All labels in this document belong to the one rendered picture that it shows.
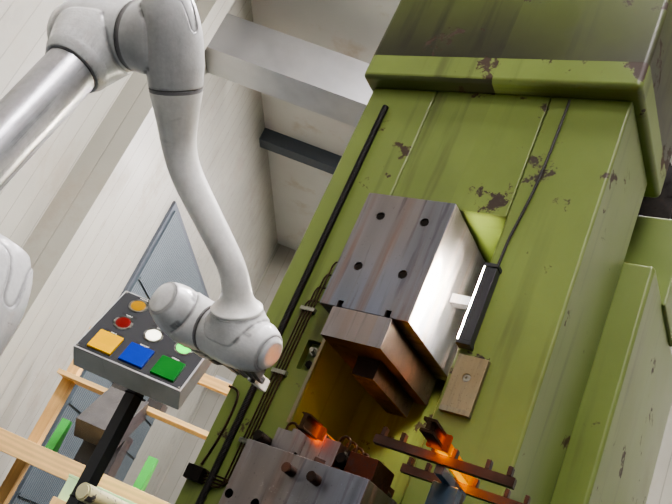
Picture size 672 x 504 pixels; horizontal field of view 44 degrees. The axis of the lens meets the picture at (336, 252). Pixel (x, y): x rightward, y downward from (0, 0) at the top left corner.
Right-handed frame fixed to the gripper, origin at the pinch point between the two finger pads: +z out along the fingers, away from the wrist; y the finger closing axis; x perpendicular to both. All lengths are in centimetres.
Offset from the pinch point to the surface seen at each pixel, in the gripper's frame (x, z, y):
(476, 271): 70, 65, 12
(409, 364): 31, 55, 7
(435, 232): 66, 35, 10
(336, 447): -2.4, 34.8, 6.7
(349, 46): 458, 385, -354
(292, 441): -4.6, 34.8, -6.5
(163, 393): -6.0, 20.4, -42.5
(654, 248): 118, 117, 51
